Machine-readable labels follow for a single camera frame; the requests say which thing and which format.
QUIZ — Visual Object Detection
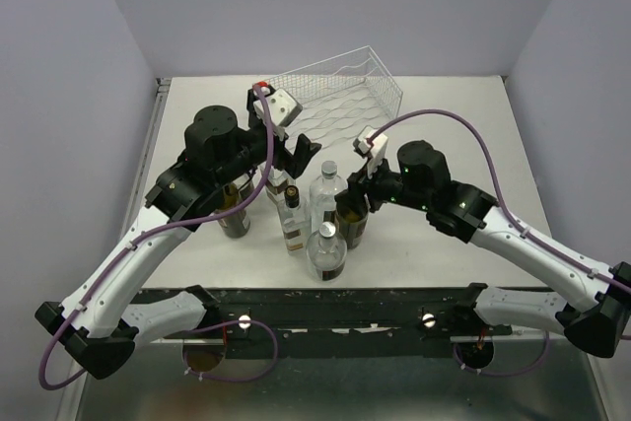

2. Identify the black mounting rail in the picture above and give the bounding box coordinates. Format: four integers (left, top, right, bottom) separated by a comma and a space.
137, 285, 519, 361

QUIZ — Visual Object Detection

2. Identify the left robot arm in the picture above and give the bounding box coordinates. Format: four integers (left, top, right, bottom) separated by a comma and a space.
35, 82, 321, 390

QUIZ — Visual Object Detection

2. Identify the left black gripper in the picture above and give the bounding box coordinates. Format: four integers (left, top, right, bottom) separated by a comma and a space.
216, 94, 322, 187

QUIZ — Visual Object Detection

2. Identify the small bottle brown label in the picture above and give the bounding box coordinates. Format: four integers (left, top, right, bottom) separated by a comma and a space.
265, 168, 290, 206

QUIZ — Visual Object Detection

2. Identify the dark wine bottle left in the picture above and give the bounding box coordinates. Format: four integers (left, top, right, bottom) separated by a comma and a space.
217, 182, 250, 239

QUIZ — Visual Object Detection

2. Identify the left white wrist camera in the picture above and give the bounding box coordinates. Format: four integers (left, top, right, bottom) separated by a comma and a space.
256, 82, 303, 127

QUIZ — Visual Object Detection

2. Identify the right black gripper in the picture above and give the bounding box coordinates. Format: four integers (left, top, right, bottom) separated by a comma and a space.
334, 150, 431, 218

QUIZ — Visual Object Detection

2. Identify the clear bottle silver cap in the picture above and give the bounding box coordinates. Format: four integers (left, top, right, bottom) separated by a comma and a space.
306, 222, 347, 282

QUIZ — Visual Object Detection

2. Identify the green wine bottle brown label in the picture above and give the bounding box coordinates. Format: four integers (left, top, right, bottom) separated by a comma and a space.
335, 190, 369, 249

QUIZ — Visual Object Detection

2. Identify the clear bottle black cap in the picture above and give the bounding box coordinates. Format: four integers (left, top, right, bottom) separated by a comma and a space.
277, 184, 311, 253

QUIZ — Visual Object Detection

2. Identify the white wire wine rack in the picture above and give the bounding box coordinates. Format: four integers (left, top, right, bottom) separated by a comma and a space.
266, 45, 403, 150

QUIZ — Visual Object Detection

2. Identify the clear round bottle back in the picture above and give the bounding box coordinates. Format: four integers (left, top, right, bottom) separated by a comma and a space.
309, 161, 347, 232

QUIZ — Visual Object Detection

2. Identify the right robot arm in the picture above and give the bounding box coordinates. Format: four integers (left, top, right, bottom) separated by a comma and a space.
336, 137, 630, 358

